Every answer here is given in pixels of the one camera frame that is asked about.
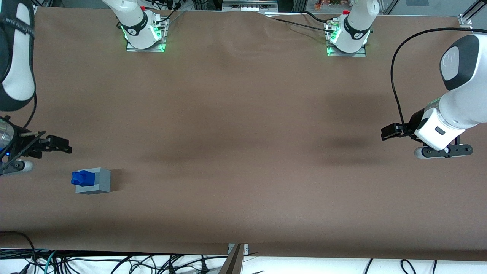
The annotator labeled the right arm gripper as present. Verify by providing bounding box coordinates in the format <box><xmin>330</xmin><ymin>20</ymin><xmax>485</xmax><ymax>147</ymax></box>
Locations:
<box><xmin>0</xmin><ymin>116</ymin><xmax>73</xmax><ymax>169</ymax></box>

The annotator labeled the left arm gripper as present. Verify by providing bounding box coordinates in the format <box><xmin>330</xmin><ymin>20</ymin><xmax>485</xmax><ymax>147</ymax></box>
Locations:
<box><xmin>381</xmin><ymin>108</ymin><xmax>466</xmax><ymax>151</ymax></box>

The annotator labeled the blue plastic part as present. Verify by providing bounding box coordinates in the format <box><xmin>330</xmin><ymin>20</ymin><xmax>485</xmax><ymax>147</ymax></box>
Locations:
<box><xmin>71</xmin><ymin>170</ymin><xmax>97</xmax><ymax>188</ymax></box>

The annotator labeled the gray square base block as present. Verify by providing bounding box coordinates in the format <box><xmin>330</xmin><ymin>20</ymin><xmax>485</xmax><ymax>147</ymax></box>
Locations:
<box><xmin>75</xmin><ymin>167</ymin><xmax>111</xmax><ymax>195</ymax></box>

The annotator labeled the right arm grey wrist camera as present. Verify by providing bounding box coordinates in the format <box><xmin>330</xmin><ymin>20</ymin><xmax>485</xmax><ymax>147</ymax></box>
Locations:
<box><xmin>0</xmin><ymin>160</ymin><xmax>34</xmax><ymax>177</ymax></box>

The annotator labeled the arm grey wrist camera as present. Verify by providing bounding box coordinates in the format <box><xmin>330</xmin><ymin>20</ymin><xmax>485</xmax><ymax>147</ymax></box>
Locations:
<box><xmin>0</xmin><ymin>160</ymin><xmax>34</xmax><ymax>177</ymax></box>
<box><xmin>414</xmin><ymin>144</ymin><xmax>474</xmax><ymax>160</ymax></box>

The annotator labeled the black right arm wrist cable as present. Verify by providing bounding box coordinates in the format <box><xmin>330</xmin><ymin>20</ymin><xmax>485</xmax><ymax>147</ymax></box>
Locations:
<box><xmin>23</xmin><ymin>93</ymin><xmax>38</xmax><ymax>130</ymax></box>

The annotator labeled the black arm wrist cable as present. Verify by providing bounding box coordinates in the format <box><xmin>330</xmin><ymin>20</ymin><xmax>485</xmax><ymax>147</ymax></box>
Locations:
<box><xmin>23</xmin><ymin>93</ymin><xmax>38</xmax><ymax>130</ymax></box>
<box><xmin>391</xmin><ymin>27</ymin><xmax>487</xmax><ymax>132</ymax></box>

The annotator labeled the black left arm wrist cable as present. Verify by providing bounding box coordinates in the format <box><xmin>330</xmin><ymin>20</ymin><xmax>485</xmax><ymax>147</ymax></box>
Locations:
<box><xmin>391</xmin><ymin>27</ymin><xmax>487</xmax><ymax>132</ymax></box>

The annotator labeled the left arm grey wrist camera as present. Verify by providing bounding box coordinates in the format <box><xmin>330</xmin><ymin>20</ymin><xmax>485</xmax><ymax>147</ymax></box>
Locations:
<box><xmin>414</xmin><ymin>144</ymin><xmax>474</xmax><ymax>160</ymax></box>

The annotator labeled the black looped floor cable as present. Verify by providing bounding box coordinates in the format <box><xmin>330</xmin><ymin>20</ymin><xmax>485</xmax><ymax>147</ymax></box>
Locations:
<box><xmin>0</xmin><ymin>230</ymin><xmax>38</xmax><ymax>274</ymax></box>

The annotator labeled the teal floor cable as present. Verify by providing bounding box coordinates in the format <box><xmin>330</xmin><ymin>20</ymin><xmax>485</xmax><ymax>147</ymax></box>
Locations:
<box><xmin>43</xmin><ymin>250</ymin><xmax>58</xmax><ymax>274</ymax></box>

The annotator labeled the black curled floor cable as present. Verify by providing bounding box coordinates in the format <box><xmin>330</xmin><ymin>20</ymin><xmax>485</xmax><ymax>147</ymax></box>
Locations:
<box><xmin>400</xmin><ymin>259</ymin><xmax>418</xmax><ymax>274</ymax></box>

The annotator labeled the short black table cable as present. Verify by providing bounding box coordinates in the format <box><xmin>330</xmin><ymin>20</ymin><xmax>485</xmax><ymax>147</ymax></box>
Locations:
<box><xmin>302</xmin><ymin>10</ymin><xmax>332</xmax><ymax>24</ymax></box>

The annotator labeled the long black table cable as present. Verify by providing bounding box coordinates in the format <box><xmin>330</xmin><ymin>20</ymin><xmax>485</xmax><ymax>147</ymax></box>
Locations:
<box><xmin>259</xmin><ymin>11</ymin><xmax>336</xmax><ymax>34</ymax></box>

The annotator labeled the grey metal support post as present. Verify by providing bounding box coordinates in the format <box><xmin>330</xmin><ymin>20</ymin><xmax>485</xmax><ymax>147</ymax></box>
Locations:
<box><xmin>218</xmin><ymin>244</ymin><xmax>245</xmax><ymax>274</ymax></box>

